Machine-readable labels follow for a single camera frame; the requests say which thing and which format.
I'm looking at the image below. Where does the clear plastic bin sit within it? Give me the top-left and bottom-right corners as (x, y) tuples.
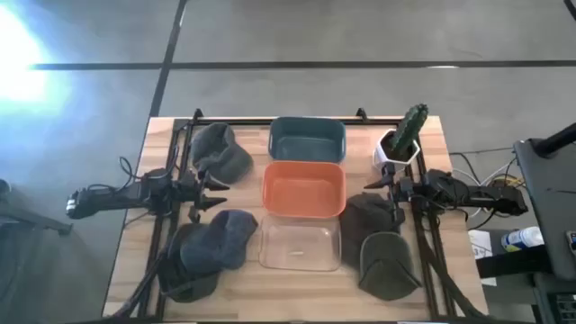
(257, 213), (343, 273)

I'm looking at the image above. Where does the olive green baseball cap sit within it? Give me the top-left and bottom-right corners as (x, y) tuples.
(358, 231), (423, 302)

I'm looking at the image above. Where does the yellow cable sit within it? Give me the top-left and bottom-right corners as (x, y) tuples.
(492, 176), (526, 189)

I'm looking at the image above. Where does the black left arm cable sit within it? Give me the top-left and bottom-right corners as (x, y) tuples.
(87, 155), (181, 195)

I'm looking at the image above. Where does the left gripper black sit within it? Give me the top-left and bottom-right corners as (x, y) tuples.
(179, 170), (230, 224)

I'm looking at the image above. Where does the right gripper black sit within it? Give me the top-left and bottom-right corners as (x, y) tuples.
(363, 162), (418, 226)

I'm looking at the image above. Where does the white blue plastic bottle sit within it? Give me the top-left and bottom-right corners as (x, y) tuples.
(500, 226), (545, 253)

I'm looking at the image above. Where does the blue denim baseball cap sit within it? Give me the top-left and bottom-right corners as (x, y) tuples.
(179, 209), (259, 280)

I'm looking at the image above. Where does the white paper sheet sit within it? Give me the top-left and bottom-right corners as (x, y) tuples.
(467, 229), (499, 287)

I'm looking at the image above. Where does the dark charcoal baseball cap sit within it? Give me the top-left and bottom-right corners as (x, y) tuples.
(157, 222), (221, 303)

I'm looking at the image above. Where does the dark brown baseball cap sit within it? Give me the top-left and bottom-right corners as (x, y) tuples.
(338, 192), (406, 271)

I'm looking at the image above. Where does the teal plastic bin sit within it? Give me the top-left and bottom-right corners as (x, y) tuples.
(267, 115), (347, 164)

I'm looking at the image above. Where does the black shelf board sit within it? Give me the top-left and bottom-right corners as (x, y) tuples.
(475, 245), (554, 279)

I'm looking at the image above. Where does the green cactus plant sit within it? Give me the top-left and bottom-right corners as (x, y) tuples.
(389, 103), (429, 154)

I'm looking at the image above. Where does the black aluminium table frame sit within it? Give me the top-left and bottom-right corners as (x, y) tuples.
(134, 107), (490, 321)

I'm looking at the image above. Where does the orange plastic bin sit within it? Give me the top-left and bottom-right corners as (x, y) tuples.
(261, 160), (347, 220)

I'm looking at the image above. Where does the white cable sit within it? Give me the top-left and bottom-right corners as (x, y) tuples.
(451, 157), (518, 218)

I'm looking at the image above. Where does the black floor stand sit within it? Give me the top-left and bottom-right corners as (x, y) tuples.
(0, 178), (74, 238)

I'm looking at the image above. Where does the black pole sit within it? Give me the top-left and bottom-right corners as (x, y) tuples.
(534, 121), (576, 158)

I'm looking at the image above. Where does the grey washed baseball cap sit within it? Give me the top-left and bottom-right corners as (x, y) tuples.
(190, 121), (255, 185)

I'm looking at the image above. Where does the white hexagonal plant pot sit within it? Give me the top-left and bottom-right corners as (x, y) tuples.
(373, 129), (422, 171)

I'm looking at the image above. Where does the grey side desk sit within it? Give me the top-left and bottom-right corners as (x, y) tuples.
(514, 137), (576, 281)

